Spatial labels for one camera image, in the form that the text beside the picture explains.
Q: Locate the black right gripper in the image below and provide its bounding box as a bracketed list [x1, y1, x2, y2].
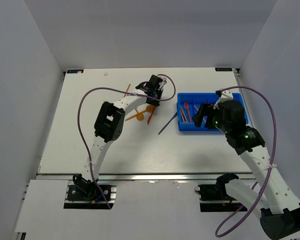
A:
[191, 102, 231, 135]

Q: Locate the yellow plastic spoon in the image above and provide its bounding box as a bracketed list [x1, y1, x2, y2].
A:
[125, 105, 155, 121]
[135, 108, 144, 121]

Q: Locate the red plastic knife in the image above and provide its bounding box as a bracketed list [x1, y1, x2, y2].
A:
[147, 107, 156, 125]

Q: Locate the red plastic fork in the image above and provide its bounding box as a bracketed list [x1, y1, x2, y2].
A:
[184, 101, 192, 123]

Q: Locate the blue plastic knife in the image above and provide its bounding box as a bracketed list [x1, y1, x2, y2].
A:
[157, 112, 178, 136]

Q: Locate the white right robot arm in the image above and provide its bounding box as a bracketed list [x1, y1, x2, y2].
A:
[192, 100, 300, 240]

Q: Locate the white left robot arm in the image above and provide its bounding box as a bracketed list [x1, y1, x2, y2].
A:
[72, 74, 169, 201]

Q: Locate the blue divided plastic bin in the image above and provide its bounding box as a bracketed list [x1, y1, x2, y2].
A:
[177, 92, 252, 138]

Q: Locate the black label right corner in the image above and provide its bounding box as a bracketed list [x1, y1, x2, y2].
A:
[214, 67, 233, 72]

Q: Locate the black label corner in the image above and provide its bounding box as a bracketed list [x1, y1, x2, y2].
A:
[214, 67, 233, 72]
[66, 69, 84, 74]

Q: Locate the black label left corner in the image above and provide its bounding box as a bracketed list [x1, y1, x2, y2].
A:
[66, 69, 84, 74]

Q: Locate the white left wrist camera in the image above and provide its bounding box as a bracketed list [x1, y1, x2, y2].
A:
[159, 76, 167, 89]

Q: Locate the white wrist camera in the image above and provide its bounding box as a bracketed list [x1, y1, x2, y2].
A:
[213, 90, 234, 109]
[159, 76, 167, 89]

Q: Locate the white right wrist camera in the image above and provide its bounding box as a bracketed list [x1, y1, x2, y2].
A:
[213, 90, 234, 109]

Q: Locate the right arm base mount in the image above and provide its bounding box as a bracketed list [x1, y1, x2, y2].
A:
[194, 184, 247, 213]

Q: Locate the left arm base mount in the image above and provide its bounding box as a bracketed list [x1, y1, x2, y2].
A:
[63, 174, 117, 210]

